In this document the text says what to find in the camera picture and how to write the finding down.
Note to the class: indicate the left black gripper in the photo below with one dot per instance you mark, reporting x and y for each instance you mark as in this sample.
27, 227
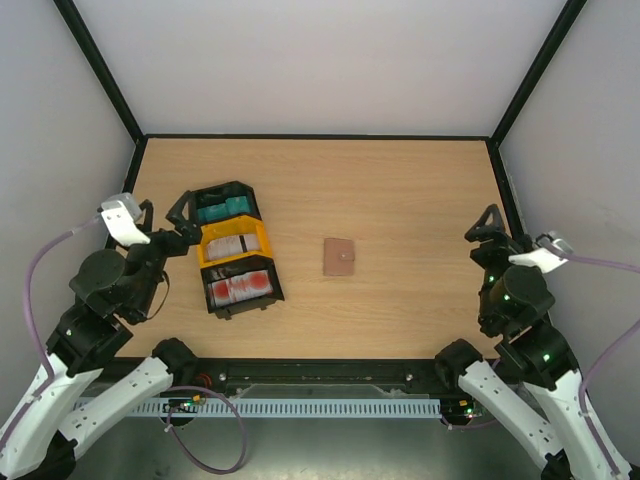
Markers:
191, 232

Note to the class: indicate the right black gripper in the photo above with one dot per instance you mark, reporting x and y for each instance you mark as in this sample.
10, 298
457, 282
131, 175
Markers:
493, 247

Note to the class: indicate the brown leather card holder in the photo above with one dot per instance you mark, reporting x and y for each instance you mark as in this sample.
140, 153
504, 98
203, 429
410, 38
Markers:
338, 257

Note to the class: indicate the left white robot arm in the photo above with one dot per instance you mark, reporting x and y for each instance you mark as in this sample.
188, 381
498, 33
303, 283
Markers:
43, 438

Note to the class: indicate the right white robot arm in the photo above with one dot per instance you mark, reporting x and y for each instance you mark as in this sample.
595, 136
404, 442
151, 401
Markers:
536, 389

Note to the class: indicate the white card stack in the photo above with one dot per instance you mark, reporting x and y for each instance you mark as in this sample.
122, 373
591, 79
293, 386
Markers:
232, 245

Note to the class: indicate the black bin with teal cards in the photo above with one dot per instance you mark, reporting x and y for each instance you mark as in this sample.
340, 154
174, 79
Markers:
219, 193

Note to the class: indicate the yellow bin with white cards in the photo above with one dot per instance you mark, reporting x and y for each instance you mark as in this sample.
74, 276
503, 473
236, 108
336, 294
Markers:
239, 225

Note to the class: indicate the teal card stack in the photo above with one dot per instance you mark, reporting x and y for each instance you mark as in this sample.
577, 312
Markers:
218, 212

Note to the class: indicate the black bin with red cards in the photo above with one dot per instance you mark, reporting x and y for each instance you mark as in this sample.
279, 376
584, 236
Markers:
239, 267

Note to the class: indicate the red card stack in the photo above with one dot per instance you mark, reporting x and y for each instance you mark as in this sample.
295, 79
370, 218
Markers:
239, 288

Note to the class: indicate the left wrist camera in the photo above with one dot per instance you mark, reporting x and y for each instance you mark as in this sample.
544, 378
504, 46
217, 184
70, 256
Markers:
119, 214

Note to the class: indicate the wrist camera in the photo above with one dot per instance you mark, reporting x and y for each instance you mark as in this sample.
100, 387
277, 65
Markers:
119, 214
548, 253

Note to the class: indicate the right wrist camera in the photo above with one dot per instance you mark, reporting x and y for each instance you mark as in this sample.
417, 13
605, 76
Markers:
548, 253

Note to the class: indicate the black aluminium frame rail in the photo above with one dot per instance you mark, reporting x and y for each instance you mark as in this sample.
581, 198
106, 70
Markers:
433, 377

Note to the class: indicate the light blue slotted cable duct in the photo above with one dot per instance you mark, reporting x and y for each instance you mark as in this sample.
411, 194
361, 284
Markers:
295, 408

